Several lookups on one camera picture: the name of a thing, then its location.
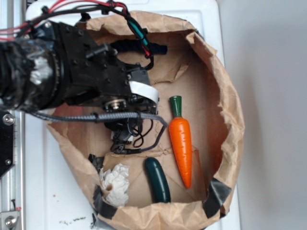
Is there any dark green toy cucumber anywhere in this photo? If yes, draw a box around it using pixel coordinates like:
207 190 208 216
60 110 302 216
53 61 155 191
144 157 171 203

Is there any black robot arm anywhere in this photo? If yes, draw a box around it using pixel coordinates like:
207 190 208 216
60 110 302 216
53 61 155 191
0 21 158 114

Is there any crumpled white tissue paper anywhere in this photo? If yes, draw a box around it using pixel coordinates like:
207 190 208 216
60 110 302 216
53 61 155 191
99 163 130 207

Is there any grey braided cable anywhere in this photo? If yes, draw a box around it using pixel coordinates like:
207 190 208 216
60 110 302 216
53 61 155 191
32 111 168 154

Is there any black metal corner plate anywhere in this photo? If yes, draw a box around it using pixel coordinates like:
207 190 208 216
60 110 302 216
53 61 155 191
0 111 15 179

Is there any orange toy carrot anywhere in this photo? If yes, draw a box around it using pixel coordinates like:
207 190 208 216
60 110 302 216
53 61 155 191
169 96 192 188

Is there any brown paper bag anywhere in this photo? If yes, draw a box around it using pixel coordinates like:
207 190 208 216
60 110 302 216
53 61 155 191
47 11 245 230

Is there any red and black wire bundle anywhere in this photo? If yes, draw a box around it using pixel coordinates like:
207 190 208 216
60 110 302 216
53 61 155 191
0 0 155 70

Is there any silver angle bracket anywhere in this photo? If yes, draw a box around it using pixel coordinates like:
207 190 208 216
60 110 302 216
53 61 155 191
0 211 21 230

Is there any aluminium frame rail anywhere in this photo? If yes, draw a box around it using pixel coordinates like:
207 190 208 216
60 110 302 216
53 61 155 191
0 0 26 230

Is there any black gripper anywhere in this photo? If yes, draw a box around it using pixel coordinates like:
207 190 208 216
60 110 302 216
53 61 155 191
57 23 159 146

